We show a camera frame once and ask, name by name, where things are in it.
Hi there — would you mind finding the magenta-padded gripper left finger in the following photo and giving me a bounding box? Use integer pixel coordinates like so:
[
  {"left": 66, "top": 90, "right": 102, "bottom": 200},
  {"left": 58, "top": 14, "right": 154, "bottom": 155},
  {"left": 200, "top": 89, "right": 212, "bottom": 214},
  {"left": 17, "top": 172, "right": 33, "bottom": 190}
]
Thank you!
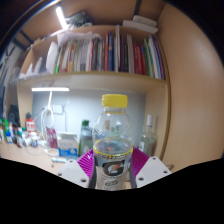
[{"left": 57, "top": 148, "right": 98, "bottom": 189}]

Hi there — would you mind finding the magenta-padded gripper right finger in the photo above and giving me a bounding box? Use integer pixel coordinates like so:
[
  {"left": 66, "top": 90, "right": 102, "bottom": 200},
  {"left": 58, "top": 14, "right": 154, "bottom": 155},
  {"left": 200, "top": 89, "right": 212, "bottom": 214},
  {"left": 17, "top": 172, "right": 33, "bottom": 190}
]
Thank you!
[{"left": 128, "top": 146, "right": 173, "bottom": 189}]

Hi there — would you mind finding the clear drink bottle yellow cap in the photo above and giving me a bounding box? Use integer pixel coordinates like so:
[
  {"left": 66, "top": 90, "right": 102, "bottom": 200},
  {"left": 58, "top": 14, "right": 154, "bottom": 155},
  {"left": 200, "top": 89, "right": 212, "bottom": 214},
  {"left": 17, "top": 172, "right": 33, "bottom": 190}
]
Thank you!
[{"left": 92, "top": 93, "right": 135, "bottom": 191}]

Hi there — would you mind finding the clear glass bottle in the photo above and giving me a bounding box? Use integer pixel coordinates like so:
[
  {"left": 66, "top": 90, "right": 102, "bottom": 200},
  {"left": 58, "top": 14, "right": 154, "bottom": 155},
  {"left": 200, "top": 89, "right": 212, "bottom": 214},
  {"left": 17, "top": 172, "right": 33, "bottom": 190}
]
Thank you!
[{"left": 138, "top": 114, "right": 158, "bottom": 158}]

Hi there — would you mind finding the grey shaker bottle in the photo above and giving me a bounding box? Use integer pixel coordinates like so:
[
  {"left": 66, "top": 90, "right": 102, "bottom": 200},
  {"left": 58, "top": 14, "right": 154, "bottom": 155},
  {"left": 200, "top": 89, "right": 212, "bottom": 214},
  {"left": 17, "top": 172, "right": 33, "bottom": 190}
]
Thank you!
[{"left": 79, "top": 124, "right": 95, "bottom": 157}]

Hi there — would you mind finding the blue and white carton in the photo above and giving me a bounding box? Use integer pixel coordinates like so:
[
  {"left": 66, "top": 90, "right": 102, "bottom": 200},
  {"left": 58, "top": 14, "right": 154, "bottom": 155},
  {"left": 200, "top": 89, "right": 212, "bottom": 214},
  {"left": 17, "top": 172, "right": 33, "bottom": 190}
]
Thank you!
[{"left": 57, "top": 131, "right": 80, "bottom": 158}]

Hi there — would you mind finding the pink packet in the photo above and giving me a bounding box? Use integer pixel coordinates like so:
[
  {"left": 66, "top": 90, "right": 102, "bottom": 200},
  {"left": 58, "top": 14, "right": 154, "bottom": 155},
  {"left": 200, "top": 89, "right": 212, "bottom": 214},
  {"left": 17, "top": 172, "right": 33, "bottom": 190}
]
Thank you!
[{"left": 45, "top": 125, "right": 58, "bottom": 149}]

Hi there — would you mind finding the red and white canister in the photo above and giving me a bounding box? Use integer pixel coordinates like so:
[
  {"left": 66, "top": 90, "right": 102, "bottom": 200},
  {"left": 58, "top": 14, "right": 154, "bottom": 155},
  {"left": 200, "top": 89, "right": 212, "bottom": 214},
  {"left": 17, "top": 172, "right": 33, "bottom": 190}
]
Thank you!
[{"left": 25, "top": 118, "right": 36, "bottom": 133}]

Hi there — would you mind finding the wooden shelf unit with books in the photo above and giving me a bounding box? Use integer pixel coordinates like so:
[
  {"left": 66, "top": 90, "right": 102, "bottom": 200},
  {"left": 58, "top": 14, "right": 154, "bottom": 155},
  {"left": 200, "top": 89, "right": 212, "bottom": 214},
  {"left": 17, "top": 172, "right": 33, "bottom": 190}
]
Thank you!
[{"left": 6, "top": 23, "right": 173, "bottom": 161}]

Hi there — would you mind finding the long ceiling light strip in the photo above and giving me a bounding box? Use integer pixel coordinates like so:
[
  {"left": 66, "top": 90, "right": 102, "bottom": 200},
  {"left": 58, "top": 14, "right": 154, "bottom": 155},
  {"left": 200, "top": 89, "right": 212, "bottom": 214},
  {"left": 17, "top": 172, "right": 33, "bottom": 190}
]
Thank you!
[{"left": 55, "top": 6, "right": 69, "bottom": 31}]

